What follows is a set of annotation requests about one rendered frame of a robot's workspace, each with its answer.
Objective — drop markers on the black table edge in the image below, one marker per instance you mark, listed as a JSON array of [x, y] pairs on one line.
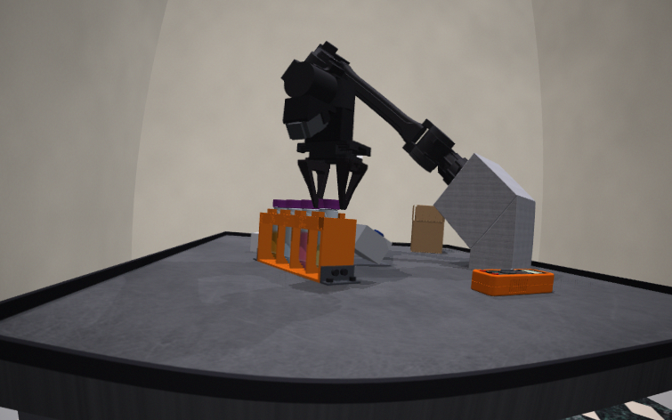
[[301, 390]]

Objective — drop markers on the brown cardboard box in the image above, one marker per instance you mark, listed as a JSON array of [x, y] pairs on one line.
[[427, 230]]

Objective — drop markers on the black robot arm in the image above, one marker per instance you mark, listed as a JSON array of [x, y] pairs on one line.
[[313, 110]]

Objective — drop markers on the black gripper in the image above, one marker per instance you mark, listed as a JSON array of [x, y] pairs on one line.
[[343, 154]]

